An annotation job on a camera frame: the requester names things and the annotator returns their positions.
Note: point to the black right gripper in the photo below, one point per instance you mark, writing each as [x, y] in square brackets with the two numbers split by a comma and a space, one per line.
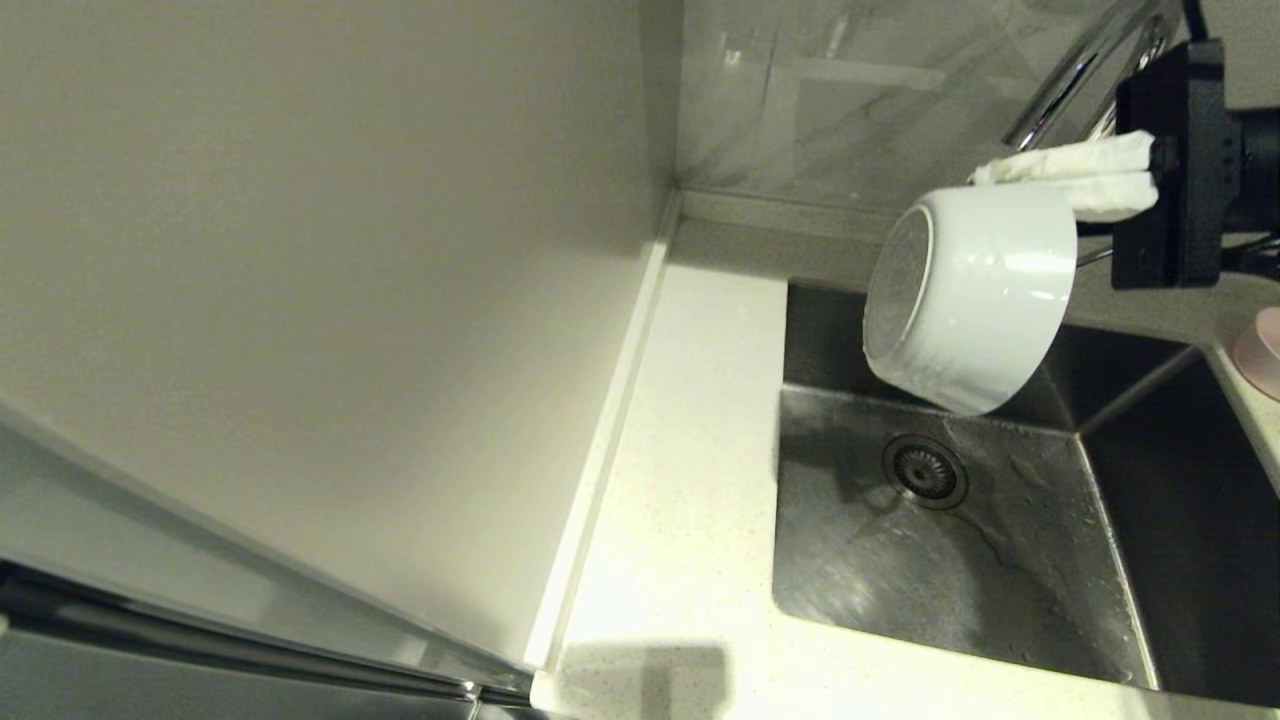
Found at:
[1175, 170]

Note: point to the grey blue bowl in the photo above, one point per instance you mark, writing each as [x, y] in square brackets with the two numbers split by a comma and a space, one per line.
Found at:
[980, 300]

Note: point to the pink bowl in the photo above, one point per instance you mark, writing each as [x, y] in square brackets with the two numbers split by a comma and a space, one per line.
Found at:
[1262, 350]

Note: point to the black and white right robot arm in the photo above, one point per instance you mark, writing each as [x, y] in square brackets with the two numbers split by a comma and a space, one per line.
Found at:
[1262, 170]

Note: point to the round metal sink drain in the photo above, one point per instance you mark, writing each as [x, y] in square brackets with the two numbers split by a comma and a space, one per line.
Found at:
[925, 470]

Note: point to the stainless steel sink basin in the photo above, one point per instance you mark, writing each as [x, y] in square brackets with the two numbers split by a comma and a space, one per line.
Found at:
[900, 590]

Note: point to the chrome gooseneck faucet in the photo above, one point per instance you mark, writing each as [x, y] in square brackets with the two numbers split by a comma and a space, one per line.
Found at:
[1060, 85]

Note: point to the tall white cabinet side panel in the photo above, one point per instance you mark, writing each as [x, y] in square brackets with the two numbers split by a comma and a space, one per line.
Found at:
[300, 250]

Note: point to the stainless steel appliance door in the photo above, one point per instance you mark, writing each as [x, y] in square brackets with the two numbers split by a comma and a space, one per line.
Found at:
[200, 695]

